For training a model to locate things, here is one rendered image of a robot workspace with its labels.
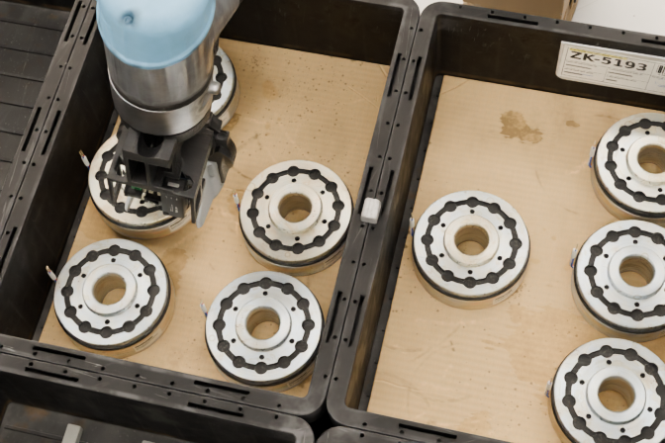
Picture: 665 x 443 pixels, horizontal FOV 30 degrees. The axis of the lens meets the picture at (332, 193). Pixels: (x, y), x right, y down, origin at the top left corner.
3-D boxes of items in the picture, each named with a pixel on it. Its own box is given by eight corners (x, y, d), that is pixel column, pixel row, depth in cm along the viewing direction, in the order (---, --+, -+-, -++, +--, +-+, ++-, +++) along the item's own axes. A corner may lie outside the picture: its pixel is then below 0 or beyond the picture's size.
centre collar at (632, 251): (615, 240, 108) (616, 237, 107) (671, 256, 107) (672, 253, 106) (600, 290, 106) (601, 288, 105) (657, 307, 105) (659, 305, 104)
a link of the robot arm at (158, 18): (242, -45, 80) (174, 52, 77) (240, 42, 90) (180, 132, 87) (139, -98, 81) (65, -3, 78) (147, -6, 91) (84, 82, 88)
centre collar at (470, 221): (452, 210, 110) (452, 207, 110) (506, 225, 109) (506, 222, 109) (435, 258, 108) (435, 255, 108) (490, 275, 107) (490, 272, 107)
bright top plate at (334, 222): (253, 155, 114) (253, 152, 114) (361, 170, 113) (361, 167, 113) (229, 254, 110) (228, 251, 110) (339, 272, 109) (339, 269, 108)
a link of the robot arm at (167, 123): (124, 11, 91) (233, 36, 90) (129, 43, 95) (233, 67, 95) (94, 98, 88) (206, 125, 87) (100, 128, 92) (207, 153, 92)
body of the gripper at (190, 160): (108, 207, 102) (94, 141, 91) (138, 117, 105) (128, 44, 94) (199, 227, 102) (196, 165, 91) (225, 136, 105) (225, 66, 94)
